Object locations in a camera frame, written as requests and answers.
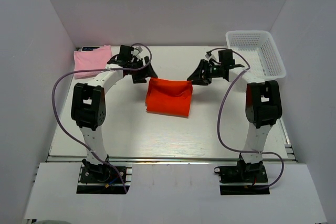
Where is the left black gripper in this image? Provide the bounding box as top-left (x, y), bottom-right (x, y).
top-left (128, 56), bottom-right (158, 83)

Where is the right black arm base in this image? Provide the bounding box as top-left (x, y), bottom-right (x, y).
top-left (214, 159), bottom-right (270, 196)

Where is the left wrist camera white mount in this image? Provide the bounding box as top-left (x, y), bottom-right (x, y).
top-left (132, 47), bottom-right (143, 59)

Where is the small digital scale device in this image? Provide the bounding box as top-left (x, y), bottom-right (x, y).
top-left (80, 46), bottom-right (100, 51)

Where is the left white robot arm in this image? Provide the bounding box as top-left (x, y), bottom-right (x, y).
top-left (71, 43), bottom-right (157, 182)

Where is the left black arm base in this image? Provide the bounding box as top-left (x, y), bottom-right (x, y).
top-left (76, 165), bottom-right (132, 195)

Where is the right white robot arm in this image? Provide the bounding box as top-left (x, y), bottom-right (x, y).
top-left (188, 47), bottom-right (282, 182)

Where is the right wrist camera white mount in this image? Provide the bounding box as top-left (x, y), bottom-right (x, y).
top-left (205, 51), bottom-right (217, 65)

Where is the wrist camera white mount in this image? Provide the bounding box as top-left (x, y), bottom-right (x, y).
top-left (205, 51), bottom-right (217, 65)
top-left (132, 47), bottom-right (143, 59)

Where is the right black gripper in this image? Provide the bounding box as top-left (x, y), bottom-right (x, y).
top-left (187, 58), bottom-right (224, 86)

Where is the white plastic mesh basket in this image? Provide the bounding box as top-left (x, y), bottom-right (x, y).
top-left (225, 30), bottom-right (286, 80)

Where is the orange t-shirt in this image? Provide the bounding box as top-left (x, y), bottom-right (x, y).
top-left (145, 78), bottom-right (193, 118)

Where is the folded pink t-shirt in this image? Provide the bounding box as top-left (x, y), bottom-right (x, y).
top-left (73, 45), bottom-right (112, 71)

